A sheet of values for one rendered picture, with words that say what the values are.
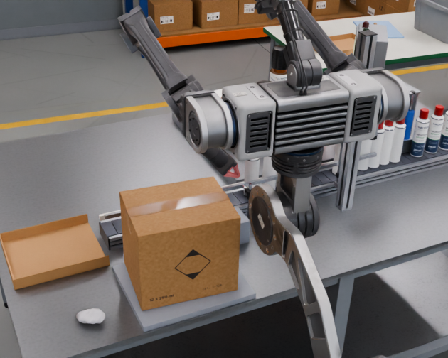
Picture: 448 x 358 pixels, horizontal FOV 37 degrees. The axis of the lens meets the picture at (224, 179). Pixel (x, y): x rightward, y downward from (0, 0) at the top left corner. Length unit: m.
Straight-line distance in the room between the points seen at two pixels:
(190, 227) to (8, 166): 1.14
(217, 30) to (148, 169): 3.71
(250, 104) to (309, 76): 0.17
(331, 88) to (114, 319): 0.91
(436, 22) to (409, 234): 2.25
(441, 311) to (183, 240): 1.53
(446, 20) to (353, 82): 2.65
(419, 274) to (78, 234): 1.65
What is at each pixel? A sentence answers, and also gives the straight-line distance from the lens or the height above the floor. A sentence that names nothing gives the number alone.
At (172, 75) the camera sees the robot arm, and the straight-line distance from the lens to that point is 1.85.
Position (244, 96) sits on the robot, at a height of 1.53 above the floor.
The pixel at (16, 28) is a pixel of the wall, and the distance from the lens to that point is 6.71.
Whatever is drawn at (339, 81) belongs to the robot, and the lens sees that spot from 1.75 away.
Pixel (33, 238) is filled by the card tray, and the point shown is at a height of 0.83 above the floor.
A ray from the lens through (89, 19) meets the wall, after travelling 6.79.
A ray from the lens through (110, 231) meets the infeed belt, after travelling 2.26.
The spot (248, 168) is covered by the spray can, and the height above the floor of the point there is 1.00.
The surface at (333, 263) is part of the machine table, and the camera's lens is 2.22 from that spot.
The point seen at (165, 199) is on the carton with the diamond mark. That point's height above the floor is 1.12.
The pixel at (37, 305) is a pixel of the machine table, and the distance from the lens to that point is 2.08.
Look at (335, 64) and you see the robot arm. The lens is 2.00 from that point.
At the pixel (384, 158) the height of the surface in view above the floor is 0.91.
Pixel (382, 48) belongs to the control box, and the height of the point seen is 1.45.
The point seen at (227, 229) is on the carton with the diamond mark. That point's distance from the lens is 1.89.
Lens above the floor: 2.19
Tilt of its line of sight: 31 degrees down
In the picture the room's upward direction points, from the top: 2 degrees clockwise
